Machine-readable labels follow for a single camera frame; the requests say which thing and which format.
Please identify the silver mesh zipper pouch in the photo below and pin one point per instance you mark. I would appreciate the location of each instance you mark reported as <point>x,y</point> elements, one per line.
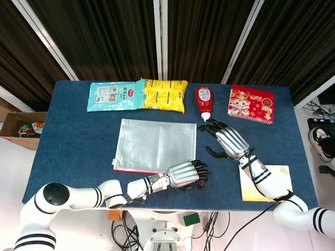
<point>154,143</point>

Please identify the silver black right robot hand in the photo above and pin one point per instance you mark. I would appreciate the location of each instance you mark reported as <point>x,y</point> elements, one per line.
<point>231,139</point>

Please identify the black pleated curtain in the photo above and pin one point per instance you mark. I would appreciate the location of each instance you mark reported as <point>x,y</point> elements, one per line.
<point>104,39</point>
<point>23,52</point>
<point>201,39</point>
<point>293,44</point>

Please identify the red ketchup squeeze bottle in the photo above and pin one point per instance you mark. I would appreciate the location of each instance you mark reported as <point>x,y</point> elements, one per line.
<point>204,99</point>

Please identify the orange block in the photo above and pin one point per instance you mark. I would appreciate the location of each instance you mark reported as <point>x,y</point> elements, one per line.
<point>114,214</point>

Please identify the white frame post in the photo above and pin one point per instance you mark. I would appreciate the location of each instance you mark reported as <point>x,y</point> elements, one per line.
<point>242,41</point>
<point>48,39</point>
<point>160,39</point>

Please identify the black power strip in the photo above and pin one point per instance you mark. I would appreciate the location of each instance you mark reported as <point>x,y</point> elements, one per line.
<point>320,123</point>

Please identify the black white sneaker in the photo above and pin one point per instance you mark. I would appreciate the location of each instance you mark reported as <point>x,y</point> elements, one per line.
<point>320,142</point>

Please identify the green block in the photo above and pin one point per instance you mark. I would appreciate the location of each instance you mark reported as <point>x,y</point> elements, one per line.
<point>191,219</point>

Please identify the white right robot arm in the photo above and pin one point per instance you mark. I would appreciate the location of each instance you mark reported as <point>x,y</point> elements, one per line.
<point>272,188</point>

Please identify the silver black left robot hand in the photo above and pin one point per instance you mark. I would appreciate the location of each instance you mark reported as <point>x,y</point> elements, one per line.
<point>180,173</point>

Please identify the black chair base leg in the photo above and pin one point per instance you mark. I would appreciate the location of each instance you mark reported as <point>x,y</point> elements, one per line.
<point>327,170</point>

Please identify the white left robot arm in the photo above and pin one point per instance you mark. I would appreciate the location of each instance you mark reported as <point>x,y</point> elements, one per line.
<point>83,196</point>

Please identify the teal wet wipes pack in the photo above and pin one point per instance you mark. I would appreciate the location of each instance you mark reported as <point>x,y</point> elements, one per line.
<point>115,96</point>

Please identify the blue felt table mat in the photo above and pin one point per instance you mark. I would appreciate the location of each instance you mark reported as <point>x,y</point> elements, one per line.
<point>78,157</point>

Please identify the colourful snack packets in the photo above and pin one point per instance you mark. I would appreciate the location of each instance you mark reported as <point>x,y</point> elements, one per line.
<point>30,129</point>

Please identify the red cartoon gift pouch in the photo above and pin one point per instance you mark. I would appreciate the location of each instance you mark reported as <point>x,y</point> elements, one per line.
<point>251,104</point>

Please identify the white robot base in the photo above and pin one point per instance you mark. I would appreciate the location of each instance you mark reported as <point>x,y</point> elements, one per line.
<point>165,235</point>

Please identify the brown cardboard box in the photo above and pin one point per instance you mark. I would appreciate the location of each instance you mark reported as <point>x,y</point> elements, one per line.
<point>15,141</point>

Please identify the yellow snack packet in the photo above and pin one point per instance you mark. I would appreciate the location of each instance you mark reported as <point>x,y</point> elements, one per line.
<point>163,95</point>

